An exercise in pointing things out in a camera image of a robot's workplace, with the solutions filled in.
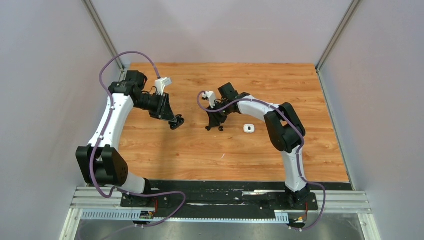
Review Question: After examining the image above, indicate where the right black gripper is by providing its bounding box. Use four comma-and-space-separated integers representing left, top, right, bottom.
206, 101, 232, 128

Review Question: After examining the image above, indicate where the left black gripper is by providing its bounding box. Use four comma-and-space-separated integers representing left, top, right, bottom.
133, 91, 177, 123

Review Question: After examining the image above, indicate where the black earbud charging case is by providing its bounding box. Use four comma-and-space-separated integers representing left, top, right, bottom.
168, 114, 185, 130

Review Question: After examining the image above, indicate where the white earbud charging case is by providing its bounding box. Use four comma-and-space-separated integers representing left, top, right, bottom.
243, 123, 256, 134

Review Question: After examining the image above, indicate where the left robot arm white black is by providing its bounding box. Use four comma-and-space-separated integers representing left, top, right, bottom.
75, 70, 185, 207

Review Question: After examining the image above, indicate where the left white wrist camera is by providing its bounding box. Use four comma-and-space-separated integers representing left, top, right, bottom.
154, 77, 172, 96

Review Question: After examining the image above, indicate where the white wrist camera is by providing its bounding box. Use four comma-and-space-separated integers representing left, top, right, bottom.
201, 91, 217, 109
154, 77, 172, 96

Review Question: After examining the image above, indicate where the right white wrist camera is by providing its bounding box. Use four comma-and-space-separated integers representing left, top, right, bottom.
201, 91, 217, 109

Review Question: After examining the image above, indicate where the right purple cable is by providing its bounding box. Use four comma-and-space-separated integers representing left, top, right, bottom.
197, 92, 327, 232

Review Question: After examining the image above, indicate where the aluminium frame rail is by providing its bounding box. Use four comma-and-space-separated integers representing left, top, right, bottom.
60, 187, 380, 240

